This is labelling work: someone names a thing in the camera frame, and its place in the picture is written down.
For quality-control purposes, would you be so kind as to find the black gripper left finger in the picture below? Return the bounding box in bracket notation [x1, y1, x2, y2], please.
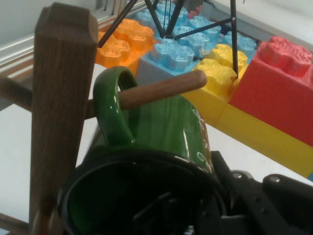
[133, 192, 222, 235]

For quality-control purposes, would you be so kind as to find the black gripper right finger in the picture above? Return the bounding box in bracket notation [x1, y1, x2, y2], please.
[211, 150, 313, 235]

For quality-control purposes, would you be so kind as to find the green enamel mug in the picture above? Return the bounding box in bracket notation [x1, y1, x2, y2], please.
[57, 66, 232, 235]

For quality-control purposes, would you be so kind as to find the large yellow toy block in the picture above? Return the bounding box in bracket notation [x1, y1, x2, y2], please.
[216, 104, 313, 180]

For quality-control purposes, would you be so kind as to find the red toy building block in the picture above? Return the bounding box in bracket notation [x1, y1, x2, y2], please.
[229, 36, 313, 148]

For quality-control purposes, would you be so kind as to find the yellow studded toy block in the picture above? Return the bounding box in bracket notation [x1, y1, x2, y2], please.
[180, 43, 249, 128]

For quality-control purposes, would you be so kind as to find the grey toy building block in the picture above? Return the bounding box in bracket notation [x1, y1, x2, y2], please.
[136, 57, 173, 87]

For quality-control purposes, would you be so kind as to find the brown wooden mug tree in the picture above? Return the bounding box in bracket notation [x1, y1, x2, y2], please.
[0, 2, 207, 235]

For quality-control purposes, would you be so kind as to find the blue toy building block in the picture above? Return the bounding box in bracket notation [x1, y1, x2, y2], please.
[134, 0, 258, 75]

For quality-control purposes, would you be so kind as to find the orange toy building block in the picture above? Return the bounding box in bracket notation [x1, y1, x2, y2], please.
[94, 19, 157, 75]

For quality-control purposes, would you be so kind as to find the black tripod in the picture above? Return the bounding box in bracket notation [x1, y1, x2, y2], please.
[97, 0, 239, 79]

